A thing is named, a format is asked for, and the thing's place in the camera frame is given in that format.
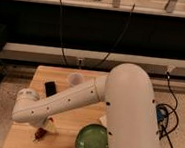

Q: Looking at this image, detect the black smartphone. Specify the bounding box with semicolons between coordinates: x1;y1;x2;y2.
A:
44;81;57;97

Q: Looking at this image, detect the red pepper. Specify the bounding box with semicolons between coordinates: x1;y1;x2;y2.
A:
34;128;46;141

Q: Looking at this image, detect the white cloth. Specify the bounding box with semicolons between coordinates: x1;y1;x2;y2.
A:
45;120;57;134

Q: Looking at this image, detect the green ceramic bowl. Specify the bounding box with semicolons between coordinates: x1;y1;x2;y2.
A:
75;124;109;148

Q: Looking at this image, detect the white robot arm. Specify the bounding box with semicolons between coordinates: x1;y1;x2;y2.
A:
12;63;160;148

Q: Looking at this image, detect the right black hanging cable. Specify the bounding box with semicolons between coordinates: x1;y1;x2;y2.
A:
92;0;136;73

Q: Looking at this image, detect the black floor cable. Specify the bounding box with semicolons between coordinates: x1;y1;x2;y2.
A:
153;71;185;148

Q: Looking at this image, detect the black hanging cable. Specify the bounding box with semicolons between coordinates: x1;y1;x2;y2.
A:
92;0;136;73
49;0;76;67

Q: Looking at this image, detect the blue device on floor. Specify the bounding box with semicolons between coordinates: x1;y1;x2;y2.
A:
156;105;168;123

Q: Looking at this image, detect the left black hanging cable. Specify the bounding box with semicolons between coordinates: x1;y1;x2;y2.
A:
49;0;76;67

